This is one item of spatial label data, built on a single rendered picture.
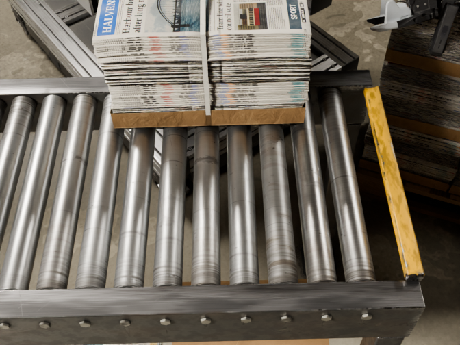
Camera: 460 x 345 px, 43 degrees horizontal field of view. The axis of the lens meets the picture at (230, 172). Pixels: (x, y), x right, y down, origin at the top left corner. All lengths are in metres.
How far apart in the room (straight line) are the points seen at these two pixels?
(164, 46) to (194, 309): 0.44
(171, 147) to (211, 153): 0.08
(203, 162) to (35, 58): 1.65
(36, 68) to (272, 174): 1.69
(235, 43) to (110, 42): 0.21
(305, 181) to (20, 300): 0.53
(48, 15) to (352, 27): 1.29
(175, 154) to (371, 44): 1.64
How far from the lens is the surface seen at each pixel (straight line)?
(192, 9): 1.07
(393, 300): 0.99
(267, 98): 1.12
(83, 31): 2.41
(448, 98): 1.69
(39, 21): 2.47
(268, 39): 1.02
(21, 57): 2.70
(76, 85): 1.30
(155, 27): 1.03
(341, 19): 2.75
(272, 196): 1.07
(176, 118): 1.15
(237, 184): 1.08
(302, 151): 1.14
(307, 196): 1.07
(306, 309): 0.96
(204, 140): 1.15
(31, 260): 1.08
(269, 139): 1.15
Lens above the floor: 1.67
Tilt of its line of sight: 53 degrees down
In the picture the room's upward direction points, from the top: 2 degrees counter-clockwise
